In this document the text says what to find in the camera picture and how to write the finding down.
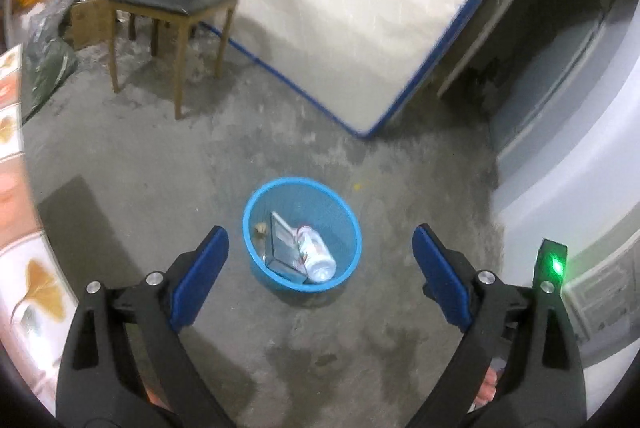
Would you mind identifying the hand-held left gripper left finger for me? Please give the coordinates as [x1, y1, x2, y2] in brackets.
[55, 224, 231, 428]

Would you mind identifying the wooden chair black seat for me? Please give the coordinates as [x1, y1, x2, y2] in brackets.
[107, 0, 274, 122]

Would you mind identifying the patterned tablecloth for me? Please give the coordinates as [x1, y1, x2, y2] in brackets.
[0, 44, 72, 411]

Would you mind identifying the grey box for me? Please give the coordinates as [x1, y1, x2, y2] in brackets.
[267, 210, 309, 285]

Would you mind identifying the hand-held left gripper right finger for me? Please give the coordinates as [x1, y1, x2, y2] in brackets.
[409, 223, 587, 428]

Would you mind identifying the blue plastic mesh wastebasket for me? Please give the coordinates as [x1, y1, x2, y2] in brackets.
[242, 177, 364, 295]

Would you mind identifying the brown cardboard box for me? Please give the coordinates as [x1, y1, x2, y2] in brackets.
[62, 0, 117, 52]

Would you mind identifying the white door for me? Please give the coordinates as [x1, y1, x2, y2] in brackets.
[564, 217, 640, 361]

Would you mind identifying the dark green plastic bag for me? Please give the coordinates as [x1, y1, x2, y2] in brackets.
[21, 34, 79, 119]

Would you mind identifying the white yogurt drink bottle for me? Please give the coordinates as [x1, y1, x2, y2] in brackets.
[294, 225, 338, 285]

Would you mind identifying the open dark cabinet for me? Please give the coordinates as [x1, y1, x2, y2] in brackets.
[436, 0, 623, 161]

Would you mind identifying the white mattress blue trim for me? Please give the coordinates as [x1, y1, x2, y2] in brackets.
[199, 0, 540, 139]

